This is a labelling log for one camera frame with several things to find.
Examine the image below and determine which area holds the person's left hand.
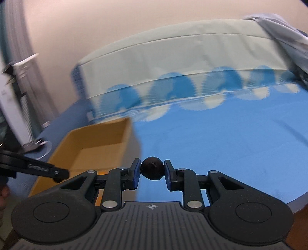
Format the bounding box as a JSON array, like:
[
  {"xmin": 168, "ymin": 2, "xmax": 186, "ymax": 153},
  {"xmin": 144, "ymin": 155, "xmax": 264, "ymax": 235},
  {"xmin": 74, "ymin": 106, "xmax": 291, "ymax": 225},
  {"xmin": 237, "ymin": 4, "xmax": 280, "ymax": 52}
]
[{"xmin": 0, "ymin": 185, "xmax": 10, "ymax": 211}]

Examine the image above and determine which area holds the braided steamer hose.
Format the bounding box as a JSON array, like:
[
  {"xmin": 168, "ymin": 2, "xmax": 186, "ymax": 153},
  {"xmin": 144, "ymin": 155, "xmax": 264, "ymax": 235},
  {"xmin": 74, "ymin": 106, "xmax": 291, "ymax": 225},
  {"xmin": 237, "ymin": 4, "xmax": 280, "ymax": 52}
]
[{"xmin": 18, "ymin": 91, "xmax": 34, "ymax": 145}]

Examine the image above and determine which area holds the brown cardboard box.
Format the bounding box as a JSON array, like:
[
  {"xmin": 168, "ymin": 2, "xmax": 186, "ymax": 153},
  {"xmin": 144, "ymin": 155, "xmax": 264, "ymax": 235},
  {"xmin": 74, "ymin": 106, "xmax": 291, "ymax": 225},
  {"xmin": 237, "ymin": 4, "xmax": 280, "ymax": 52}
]
[{"xmin": 28, "ymin": 117, "xmax": 141, "ymax": 207}]

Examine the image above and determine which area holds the blue sofa armrest cover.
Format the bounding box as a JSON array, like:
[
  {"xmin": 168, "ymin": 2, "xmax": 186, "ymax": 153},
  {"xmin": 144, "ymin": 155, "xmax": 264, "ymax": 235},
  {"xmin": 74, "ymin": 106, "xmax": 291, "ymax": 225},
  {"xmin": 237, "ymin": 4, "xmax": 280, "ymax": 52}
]
[{"xmin": 6, "ymin": 98, "xmax": 93, "ymax": 197}]

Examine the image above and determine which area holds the blue fan-pattern sofa sheet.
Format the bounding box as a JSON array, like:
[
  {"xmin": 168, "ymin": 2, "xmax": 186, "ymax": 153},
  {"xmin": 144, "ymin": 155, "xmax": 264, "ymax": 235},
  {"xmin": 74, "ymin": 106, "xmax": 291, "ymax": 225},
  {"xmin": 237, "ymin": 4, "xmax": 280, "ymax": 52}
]
[{"xmin": 72, "ymin": 20, "xmax": 307, "ymax": 212}]

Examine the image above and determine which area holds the black smartphone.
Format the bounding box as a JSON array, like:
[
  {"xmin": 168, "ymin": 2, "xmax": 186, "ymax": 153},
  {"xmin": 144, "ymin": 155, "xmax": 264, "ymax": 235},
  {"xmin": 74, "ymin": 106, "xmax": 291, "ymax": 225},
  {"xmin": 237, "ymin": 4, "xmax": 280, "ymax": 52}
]
[{"xmin": 21, "ymin": 138, "xmax": 45, "ymax": 154}]

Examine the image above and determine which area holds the grey curtain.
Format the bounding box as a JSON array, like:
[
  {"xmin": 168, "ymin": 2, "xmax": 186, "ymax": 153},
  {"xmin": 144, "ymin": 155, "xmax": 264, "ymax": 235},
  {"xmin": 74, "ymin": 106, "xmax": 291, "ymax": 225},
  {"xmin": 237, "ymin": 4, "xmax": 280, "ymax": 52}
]
[{"xmin": 1, "ymin": 1, "xmax": 59, "ymax": 125}]

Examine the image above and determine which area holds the white steamer hanger bracket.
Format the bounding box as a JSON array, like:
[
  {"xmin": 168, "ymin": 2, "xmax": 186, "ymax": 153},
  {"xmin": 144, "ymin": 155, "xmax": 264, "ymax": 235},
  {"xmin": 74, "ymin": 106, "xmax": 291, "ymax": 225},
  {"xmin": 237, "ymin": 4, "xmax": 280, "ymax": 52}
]
[{"xmin": 3, "ymin": 53, "xmax": 39, "ymax": 74}]

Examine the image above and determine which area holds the white charging cable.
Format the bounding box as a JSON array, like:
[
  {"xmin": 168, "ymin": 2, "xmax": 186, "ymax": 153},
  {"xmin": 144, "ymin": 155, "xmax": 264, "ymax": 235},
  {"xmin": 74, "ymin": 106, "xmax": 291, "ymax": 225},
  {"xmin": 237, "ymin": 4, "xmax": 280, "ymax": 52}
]
[{"xmin": 33, "ymin": 140, "xmax": 53, "ymax": 161}]

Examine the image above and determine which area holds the grey cloth on sofa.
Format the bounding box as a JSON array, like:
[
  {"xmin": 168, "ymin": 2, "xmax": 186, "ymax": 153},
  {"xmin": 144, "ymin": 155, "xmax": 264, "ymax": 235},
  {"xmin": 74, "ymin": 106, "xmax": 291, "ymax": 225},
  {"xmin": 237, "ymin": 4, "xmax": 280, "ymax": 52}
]
[{"xmin": 244, "ymin": 13, "xmax": 307, "ymax": 87}]

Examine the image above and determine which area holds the small dark berry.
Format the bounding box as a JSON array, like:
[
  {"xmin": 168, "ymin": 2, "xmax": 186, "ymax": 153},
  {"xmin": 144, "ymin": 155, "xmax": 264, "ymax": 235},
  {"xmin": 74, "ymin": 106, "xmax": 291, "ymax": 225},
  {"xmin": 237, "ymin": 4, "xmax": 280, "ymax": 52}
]
[{"xmin": 141, "ymin": 156, "xmax": 165, "ymax": 181}]

